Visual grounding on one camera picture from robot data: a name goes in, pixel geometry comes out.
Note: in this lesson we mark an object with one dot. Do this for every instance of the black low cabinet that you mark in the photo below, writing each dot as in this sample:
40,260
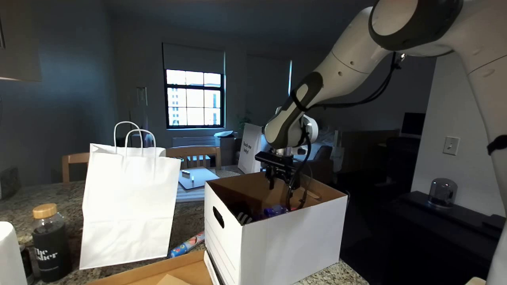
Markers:
438,243

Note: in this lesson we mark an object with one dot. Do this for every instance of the pale flat box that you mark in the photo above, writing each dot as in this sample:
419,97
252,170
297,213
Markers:
198,176

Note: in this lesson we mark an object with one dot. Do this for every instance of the dark monitor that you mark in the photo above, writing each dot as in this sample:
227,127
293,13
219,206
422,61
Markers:
412,126

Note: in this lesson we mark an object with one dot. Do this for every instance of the white window blind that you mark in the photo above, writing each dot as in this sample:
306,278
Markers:
194,58

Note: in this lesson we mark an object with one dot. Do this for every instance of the brown cardboard box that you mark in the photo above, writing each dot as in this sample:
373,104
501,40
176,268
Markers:
159,270

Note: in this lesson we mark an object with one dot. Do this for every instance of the black white striped item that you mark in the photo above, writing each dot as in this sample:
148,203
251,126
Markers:
246,218

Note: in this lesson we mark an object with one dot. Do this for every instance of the white countertop appliance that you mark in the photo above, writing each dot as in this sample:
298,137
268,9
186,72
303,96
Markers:
10,259

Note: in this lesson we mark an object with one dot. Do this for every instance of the white wall outlet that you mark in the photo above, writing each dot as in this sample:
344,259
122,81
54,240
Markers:
450,145

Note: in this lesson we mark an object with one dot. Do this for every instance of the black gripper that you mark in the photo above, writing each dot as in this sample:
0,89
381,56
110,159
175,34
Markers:
282,172

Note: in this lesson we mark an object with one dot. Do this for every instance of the large grid window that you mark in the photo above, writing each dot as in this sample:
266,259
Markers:
194,97

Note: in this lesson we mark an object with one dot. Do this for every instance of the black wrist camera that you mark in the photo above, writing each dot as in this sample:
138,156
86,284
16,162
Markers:
274,157

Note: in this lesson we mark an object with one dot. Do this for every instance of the wooden chair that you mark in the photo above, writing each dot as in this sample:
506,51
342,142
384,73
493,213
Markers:
192,151
73,157

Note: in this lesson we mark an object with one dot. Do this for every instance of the white bag with print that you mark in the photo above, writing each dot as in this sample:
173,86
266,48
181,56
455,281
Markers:
249,151

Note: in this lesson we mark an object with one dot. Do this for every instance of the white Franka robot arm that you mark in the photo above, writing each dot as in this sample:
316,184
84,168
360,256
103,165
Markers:
342,64

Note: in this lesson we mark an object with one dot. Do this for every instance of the dark jar with wooden lid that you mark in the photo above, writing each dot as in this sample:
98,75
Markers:
48,248

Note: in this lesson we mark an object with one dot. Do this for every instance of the blue label water bottle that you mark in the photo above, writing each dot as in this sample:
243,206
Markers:
278,211

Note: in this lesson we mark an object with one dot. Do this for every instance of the blue snack packet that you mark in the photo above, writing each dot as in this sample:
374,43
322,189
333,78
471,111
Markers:
187,244

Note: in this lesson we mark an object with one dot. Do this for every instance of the glass dome jar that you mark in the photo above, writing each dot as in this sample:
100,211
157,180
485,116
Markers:
442,192

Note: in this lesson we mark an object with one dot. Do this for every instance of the white cardboard box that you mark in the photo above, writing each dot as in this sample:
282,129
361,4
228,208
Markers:
285,248

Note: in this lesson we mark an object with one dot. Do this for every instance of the dark sofa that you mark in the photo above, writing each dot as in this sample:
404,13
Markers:
319,161

